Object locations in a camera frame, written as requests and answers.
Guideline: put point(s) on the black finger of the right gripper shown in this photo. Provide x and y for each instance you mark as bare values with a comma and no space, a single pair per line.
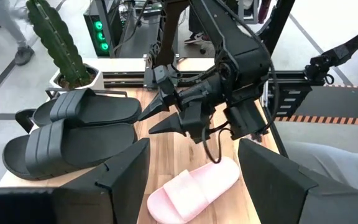
172,124
158,105

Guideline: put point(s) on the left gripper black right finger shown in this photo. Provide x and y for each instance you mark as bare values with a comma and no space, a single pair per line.
278,193

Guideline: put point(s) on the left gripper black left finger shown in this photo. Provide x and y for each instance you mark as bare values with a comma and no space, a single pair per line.
120,193

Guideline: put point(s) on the black rubber slide sandal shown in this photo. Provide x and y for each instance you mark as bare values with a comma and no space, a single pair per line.
89,149
104,109

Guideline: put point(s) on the pink rubber slide sandal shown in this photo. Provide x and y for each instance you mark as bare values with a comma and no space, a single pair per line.
191,193

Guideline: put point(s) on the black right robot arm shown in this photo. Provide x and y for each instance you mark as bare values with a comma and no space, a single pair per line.
244,53

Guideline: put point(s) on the person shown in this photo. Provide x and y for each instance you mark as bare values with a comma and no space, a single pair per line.
337,165
194,38
5,18

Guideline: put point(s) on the computer tower with green fans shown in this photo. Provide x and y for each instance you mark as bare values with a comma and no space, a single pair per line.
99,37

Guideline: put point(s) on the black platform with hazard stripes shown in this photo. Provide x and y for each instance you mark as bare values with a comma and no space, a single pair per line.
337,102

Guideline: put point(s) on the green cactus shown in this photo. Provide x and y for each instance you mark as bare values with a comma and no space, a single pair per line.
57,40

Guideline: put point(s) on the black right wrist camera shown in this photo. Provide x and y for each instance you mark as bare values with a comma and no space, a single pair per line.
244,119

